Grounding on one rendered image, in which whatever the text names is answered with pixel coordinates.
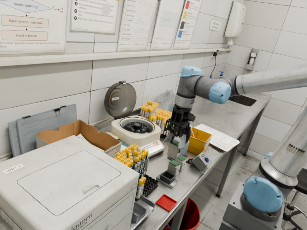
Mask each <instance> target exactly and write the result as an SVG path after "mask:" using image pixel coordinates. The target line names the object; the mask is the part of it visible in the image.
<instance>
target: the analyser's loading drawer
mask: <svg viewBox="0 0 307 230"><path fill-rule="evenodd" d="M155 204H156V203H155V202H153V201H151V200H150V199H148V198H146V197H145V196H143V195H142V194H141V197H140V199H139V200H138V201H137V202H136V201H135V202H134V207H133V212H132V219H131V226H130V230H134V229H135V228H136V227H137V226H138V225H139V224H140V223H141V222H142V221H143V220H144V219H145V218H146V217H147V216H148V215H149V214H150V213H151V212H154V208H155Z"/></svg>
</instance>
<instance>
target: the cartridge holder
mask: <svg viewBox="0 0 307 230"><path fill-rule="evenodd" d="M175 177H176V176H175V175H174V174H172V173H170V172H168V171H165V172H162V173H161V174H159V175H158V176H157V177H156V179H157V180H158V181H160V182H162V183H163V184H165V185H167V186H169V187H170V188H173V187H174V186H175V185H176V184H177V183H178V180H176V179H175Z"/></svg>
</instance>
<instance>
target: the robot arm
mask: <svg viewBox="0 0 307 230"><path fill-rule="evenodd" d="M302 87H307V63H304V64H299V65H294V66H289V67H284V68H277V69H272V70H267V71H262V72H257V73H250V74H245V75H240V76H235V77H228V78H221V79H211V78H208V77H205V76H202V70H201V69H200V68H198V67H194V66H184V67H183V68H182V71H181V75H180V80H179V84H178V88H177V93H176V97H175V105H174V107H173V111H172V116H171V118H169V119H167V120H166V125H167V123H168V126H167V128H166V125H165V129H164V131H166V130H168V135H167V137H166V138H165V139H164V142H167V145H168V147H169V143H170V142H171V141H172V140H173V138H174V136H176V137H178V136H179V138H180V139H181V140H180V143H179V145H178V148H179V149H180V150H179V153H181V152H182V151H183V150H184V148H185V146H186V144H187V142H188V140H189V138H190V136H191V127H190V122H189V121H193V122H194V120H195V118H196V117H195V116H194V115H193V114H192V113H191V110H192V107H193V104H194V103H195V97H196V95H197V96H199V97H202V98H204V99H207V100H209V101H211V102H213V103H217V104H221V105H222V104H224V103H226V102H227V100H228V99H229V97H232V96H239V95H245V94H255V93H262V92H270V91H277V90H285V89H295V88H302ZM169 123H170V124H169ZM306 163H307V106H306V107H305V109H304V110H303V112H302V113H301V114H300V116H299V117H298V119H297V120H296V122H295V123H294V124H293V126H292V127H291V129H290V130H289V131H288V133H287V134H286V136H285V137H284V139H283V140H282V141H281V143H280V144H279V146H278V147H277V148H276V150H275V151H274V152H269V153H267V155H266V156H265V159H263V160H262V161H261V162H260V164H259V165H258V167H257V168H256V169H255V171H254V172H253V174H252V175H251V176H250V178H248V179H247V180H246V182H245V184H244V187H243V192H242V194H241V197H240V201H241V203H242V205H243V206H244V208H245V209H246V210H247V211H248V212H249V213H251V214H252V215H253V216H255V217H257V218H258V219H261V220H264V221H267V222H275V221H277V220H278V219H279V217H280V215H281V211H282V205H283V203H284V200H285V199H286V197H287V196H288V195H289V193H290V192H291V191H292V190H293V189H294V187H295V186H296V185H297V184H298V180H297V175H298V173H299V172H300V171H301V170H302V168H303V167H304V166H305V165H306Z"/></svg>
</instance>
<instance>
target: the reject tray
mask: <svg viewBox="0 0 307 230"><path fill-rule="evenodd" d="M155 203H156V204H157V205H158V206H160V207H161V208H163V209H165V210H166V211H168V212H170V211H171V210H172V209H173V208H174V207H175V206H176V204H177V203H178V202H177V201H175V200H174V199H172V198H171V197H169V196H167V195H166V194H163V195H162V196H161V197H160V198H159V199H158V200H157V201H156V202H155Z"/></svg>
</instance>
